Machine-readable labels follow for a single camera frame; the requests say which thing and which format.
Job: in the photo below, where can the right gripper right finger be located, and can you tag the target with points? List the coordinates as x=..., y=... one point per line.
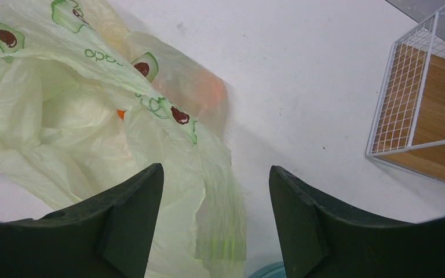
x=322, y=236

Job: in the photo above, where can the white wire wooden shelf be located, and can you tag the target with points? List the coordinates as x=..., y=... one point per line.
x=408, y=129

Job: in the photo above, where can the green plastic grocery bag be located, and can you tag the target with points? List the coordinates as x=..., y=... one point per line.
x=65, y=68

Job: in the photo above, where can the teal plastic tray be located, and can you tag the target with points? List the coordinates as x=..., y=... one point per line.
x=274, y=270

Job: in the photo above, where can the orange mini pumpkin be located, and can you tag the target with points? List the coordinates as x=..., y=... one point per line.
x=121, y=114

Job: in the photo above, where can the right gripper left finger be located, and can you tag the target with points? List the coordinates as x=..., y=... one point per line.
x=107, y=235

